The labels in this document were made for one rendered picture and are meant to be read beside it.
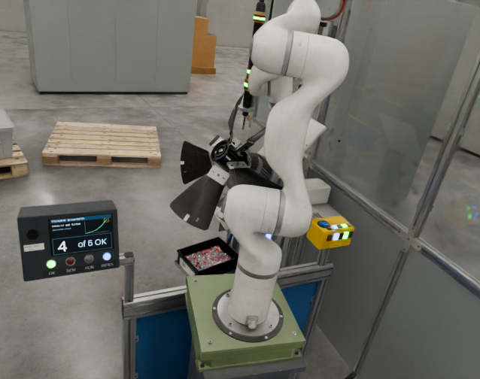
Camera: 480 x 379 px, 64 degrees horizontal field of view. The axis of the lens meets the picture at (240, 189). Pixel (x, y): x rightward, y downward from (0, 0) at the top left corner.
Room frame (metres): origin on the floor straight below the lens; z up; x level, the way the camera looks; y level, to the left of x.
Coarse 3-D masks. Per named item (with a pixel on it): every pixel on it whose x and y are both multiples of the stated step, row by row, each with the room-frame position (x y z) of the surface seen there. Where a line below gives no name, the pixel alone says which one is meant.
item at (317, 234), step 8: (336, 216) 1.47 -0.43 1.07; (312, 224) 1.39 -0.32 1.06; (336, 224) 1.39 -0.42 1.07; (312, 232) 1.37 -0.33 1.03; (320, 232) 1.34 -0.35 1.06; (328, 232) 1.33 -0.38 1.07; (336, 232) 1.35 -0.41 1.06; (312, 240) 1.36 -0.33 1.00; (320, 240) 1.33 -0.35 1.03; (336, 240) 1.35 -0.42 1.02; (344, 240) 1.37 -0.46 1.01; (320, 248) 1.32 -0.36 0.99
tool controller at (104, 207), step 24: (24, 216) 0.86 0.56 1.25; (48, 216) 0.88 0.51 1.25; (72, 216) 0.91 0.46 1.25; (96, 216) 0.94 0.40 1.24; (24, 240) 0.84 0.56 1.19; (48, 240) 0.86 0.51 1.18; (72, 240) 0.89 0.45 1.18; (96, 240) 0.92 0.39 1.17; (24, 264) 0.82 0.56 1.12; (96, 264) 0.90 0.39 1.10
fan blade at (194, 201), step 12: (204, 180) 1.58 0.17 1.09; (192, 192) 1.55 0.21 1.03; (204, 192) 1.55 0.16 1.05; (216, 192) 1.56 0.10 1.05; (180, 204) 1.52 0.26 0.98; (192, 204) 1.51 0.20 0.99; (204, 204) 1.51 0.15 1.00; (216, 204) 1.52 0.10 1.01; (180, 216) 1.49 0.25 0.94; (192, 216) 1.48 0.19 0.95; (204, 216) 1.48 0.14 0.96; (204, 228) 1.43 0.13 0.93
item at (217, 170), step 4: (212, 168) 1.62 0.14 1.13; (216, 168) 1.63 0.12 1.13; (220, 168) 1.63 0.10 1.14; (208, 172) 1.61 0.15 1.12; (212, 172) 1.61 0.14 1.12; (216, 172) 1.62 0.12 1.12; (220, 172) 1.62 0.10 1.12; (224, 172) 1.62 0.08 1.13; (208, 176) 1.60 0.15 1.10; (212, 176) 1.60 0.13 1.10; (216, 176) 1.61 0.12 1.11; (220, 176) 1.61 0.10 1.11; (224, 176) 1.61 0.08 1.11; (228, 176) 1.61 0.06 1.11; (216, 180) 1.59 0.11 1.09; (220, 180) 1.60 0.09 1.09; (224, 180) 1.60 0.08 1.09
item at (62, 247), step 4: (52, 240) 0.87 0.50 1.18; (56, 240) 0.87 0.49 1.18; (60, 240) 0.88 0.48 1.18; (64, 240) 0.88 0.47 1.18; (68, 240) 0.88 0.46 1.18; (52, 244) 0.86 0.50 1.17; (56, 244) 0.87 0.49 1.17; (60, 244) 0.87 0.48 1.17; (64, 244) 0.88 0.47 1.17; (68, 244) 0.88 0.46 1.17; (56, 248) 0.86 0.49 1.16; (60, 248) 0.87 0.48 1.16; (64, 248) 0.87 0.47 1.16; (68, 248) 0.88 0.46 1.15; (56, 252) 0.86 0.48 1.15; (60, 252) 0.87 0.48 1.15; (64, 252) 0.87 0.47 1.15; (68, 252) 0.88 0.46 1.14
